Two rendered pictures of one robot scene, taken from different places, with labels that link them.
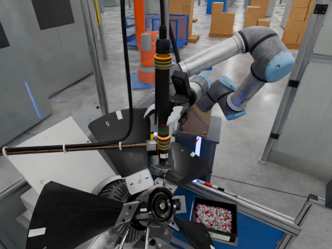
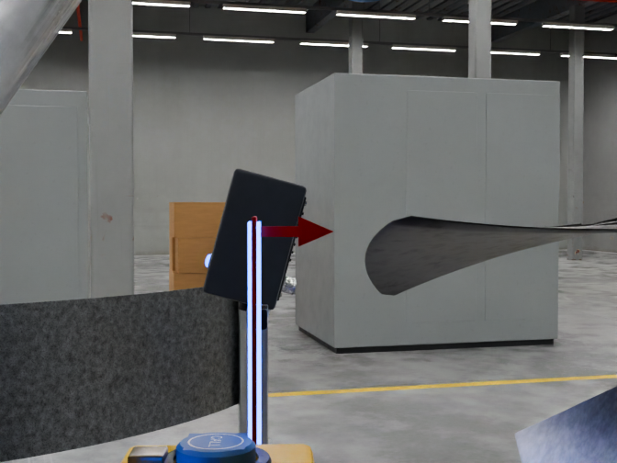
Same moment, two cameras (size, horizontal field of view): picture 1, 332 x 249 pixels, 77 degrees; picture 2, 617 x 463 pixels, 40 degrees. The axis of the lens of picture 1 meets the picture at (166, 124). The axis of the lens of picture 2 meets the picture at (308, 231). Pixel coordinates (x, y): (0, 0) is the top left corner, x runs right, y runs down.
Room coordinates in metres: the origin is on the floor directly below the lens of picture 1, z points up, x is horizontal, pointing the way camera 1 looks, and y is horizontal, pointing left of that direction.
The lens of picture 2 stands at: (1.13, 0.43, 1.20)
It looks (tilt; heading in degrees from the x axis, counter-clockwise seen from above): 2 degrees down; 238
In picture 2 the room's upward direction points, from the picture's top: straight up
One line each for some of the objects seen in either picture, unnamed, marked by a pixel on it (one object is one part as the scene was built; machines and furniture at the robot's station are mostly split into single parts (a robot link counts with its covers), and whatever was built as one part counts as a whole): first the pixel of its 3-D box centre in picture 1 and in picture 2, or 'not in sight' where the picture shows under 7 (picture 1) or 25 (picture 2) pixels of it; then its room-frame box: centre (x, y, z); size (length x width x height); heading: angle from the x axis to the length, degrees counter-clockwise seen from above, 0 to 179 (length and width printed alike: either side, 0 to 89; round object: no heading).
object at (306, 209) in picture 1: (305, 210); (257, 376); (0.57, -0.63, 0.96); 0.03 x 0.03 x 0.20; 60
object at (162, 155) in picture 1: (163, 112); not in sight; (0.51, 0.01, 1.50); 0.04 x 0.04 x 0.46
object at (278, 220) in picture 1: (210, 191); not in sight; (0.78, -0.26, 0.82); 0.90 x 0.04 x 0.08; 60
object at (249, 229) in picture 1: (204, 227); not in sight; (0.78, -0.26, 0.45); 0.82 x 0.02 x 0.66; 60
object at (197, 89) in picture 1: (188, 94); not in sight; (0.68, -0.08, 1.48); 0.08 x 0.05 x 0.08; 60
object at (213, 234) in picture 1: (213, 218); not in sight; (0.60, -0.24, 0.85); 0.22 x 0.17 x 0.07; 76
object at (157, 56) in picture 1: (163, 61); not in sight; (0.51, 0.01, 1.65); 0.04 x 0.04 x 0.03
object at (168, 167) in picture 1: (160, 153); not in sight; (0.51, 0.02, 1.35); 0.09 x 0.07 x 0.10; 95
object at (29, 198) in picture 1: (42, 203); not in sight; (0.63, 0.61, 0.92); 0.17 x 0.16 x 0.11; 60
